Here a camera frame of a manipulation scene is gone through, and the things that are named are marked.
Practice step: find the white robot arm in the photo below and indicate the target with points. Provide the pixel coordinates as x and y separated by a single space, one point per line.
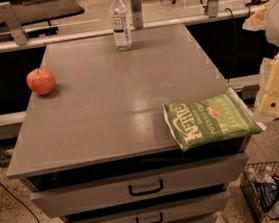
266 19

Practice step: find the middle drawer black handle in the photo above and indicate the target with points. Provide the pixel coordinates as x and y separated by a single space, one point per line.
156 218

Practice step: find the wire basket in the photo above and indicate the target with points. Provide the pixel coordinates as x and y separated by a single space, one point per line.
249 191

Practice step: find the red apple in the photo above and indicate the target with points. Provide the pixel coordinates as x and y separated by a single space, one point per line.
41 81

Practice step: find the green Kettle chips bag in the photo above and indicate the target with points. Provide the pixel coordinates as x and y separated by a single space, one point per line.
221 117

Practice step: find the middle metal bracket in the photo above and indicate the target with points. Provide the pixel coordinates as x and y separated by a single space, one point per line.
136 12

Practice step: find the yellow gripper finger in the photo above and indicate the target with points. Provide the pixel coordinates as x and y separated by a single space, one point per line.
268 100

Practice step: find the dark blue snack bag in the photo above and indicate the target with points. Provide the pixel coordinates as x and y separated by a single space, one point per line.
268 194

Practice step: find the top drawer black handle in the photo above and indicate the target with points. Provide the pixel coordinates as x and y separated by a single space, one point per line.
146 189

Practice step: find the left metal bracket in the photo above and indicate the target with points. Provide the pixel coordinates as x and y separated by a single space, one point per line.
13 24

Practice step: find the grey drawer cabinet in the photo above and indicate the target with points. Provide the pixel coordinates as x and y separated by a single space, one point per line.
103 129

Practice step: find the clear plastic water bottle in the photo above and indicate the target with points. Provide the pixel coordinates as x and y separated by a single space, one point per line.
121 27

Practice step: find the drawer black handle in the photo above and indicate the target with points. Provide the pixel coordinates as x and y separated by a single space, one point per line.
156 218
146 189

